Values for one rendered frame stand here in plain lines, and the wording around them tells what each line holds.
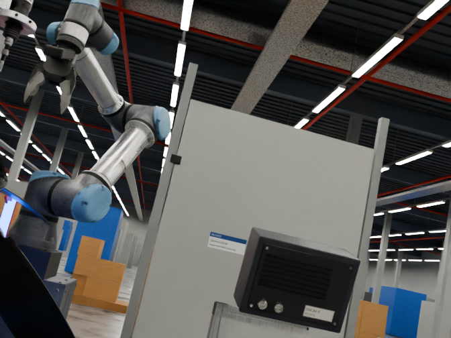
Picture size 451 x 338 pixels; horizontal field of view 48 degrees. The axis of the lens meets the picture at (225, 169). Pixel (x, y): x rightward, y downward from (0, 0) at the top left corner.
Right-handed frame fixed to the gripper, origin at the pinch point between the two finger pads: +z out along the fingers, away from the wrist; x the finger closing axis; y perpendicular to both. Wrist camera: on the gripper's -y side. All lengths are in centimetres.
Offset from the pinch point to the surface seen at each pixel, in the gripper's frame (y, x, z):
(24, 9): -46.7, -4.1, 0.7
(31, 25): -46.6, -6.3, 3.3
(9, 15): -48.8, -3.2, 3.8
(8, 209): -7.9, -3.5, 29.3
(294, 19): 421, -137, -357
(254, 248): -10, -60, 23
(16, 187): 981, 260, -147
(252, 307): -7, -64, 36
